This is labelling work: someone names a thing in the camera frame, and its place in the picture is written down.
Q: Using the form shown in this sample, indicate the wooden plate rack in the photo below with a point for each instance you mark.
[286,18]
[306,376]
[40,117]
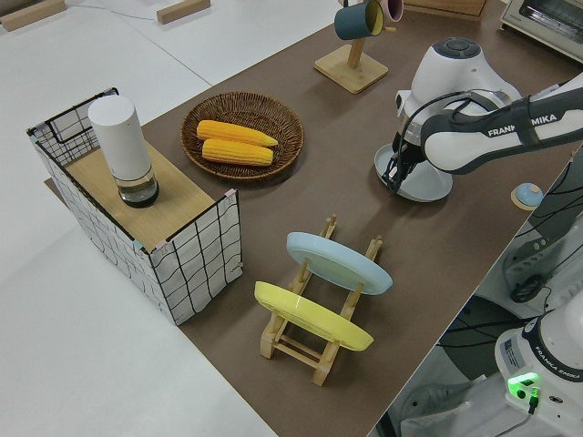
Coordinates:
[296,352]

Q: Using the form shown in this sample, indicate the light blue plate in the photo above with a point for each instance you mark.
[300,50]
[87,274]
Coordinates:
[337,261]

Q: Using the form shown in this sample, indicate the yellow plate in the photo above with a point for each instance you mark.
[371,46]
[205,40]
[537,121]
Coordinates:
[309,314]

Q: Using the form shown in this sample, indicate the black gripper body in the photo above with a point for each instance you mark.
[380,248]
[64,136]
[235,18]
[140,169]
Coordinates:
[410,155]

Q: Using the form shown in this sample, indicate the wooden block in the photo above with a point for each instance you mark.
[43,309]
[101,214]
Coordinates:
[182,10]
[32,16]

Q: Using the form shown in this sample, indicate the white cylindrical bottle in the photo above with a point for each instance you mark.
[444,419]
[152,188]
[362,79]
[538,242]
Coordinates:
[120,141]

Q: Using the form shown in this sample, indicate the wooden mug tree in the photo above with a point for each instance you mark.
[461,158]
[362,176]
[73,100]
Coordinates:
[350,70]

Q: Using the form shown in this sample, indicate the white toaster oven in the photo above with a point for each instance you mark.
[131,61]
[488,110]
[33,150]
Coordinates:
[546,23]

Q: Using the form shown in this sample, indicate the yellow corn cob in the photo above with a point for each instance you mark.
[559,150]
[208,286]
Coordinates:
[232,132]
[237,154]

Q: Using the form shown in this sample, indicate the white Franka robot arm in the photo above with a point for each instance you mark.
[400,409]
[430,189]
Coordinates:
[478,141]

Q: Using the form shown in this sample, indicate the dark blue mug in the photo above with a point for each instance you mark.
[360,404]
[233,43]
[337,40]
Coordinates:
[353,20]

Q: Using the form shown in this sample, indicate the pink mug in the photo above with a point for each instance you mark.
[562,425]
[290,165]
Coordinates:
[394,8]

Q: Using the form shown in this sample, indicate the brown wicker basket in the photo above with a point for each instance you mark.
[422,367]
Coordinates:
[282,118]

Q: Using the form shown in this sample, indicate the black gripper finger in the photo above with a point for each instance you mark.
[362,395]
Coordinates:
[392,170]
[402,183]

